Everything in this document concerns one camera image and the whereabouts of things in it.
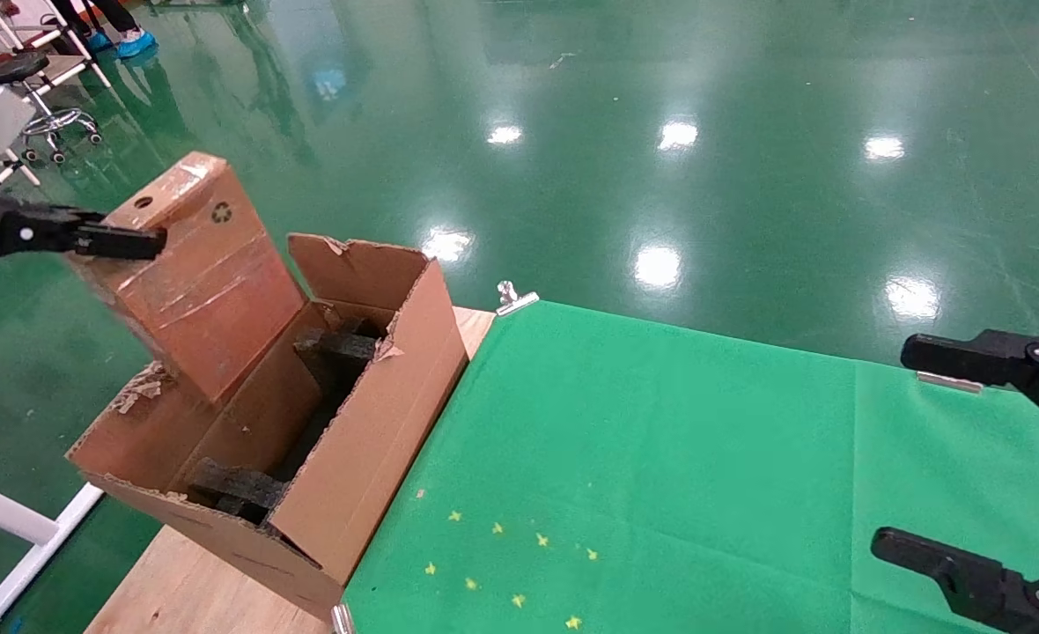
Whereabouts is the white table frame leg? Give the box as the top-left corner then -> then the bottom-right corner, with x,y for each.
0,474 -> 105,634

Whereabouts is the person with blue shoe covers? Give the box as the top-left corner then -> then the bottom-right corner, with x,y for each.
48,0 -> 160,61

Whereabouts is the white pipe rack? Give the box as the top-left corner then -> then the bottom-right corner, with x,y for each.
0,0 -> 115,217

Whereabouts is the torn cardboard flap piece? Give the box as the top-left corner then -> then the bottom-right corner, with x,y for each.
70,151 -> 308,406

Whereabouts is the large open cardboard carton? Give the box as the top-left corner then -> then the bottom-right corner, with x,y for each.
66,233 -> 471,623

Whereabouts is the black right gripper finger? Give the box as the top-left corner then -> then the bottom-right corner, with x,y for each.
870,528 -> 1039,634
900,328 -> 1039,441

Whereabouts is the green table cloth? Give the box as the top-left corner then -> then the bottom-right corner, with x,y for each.
343,299 -> 1039,634

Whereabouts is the black wheeled stool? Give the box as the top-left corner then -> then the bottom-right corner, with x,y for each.
0,51 -> 105,166

